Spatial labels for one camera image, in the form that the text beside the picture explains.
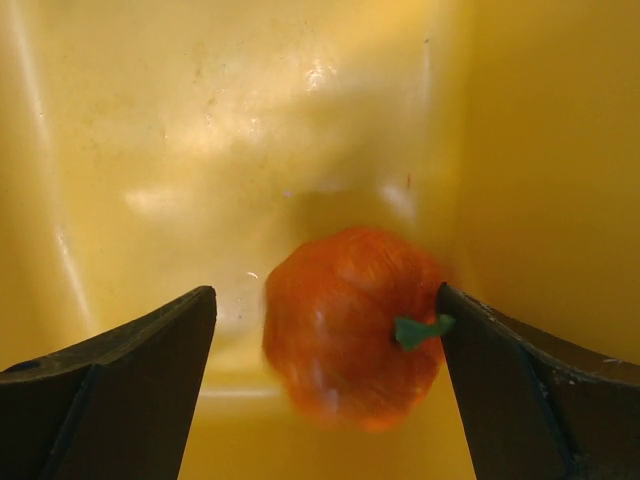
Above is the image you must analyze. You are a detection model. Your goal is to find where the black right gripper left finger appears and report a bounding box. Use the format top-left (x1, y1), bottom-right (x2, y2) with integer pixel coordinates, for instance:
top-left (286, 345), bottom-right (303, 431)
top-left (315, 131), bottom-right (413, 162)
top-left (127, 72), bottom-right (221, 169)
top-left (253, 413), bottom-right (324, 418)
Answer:
top-left (1, 286), bottom-right (216, 479)

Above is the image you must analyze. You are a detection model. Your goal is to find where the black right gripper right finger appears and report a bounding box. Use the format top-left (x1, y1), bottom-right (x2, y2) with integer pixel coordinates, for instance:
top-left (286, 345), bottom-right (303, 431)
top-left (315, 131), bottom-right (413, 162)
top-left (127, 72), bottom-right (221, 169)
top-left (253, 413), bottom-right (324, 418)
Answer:
top-left (436, 284), bottom-right (639, 479)

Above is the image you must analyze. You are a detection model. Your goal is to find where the small orange pumpkin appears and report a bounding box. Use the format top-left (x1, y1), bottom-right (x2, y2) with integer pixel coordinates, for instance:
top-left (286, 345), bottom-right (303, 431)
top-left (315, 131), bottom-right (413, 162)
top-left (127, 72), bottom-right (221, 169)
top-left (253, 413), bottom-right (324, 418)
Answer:
top-left (262, 226), bottom-right (453, 432)

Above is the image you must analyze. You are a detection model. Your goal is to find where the yellow plastic basket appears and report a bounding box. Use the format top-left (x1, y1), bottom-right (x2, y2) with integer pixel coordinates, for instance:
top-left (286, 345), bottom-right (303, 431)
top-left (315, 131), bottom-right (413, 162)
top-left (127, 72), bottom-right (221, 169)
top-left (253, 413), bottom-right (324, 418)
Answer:
top-left (1, 1), bottom-right (639, 479)

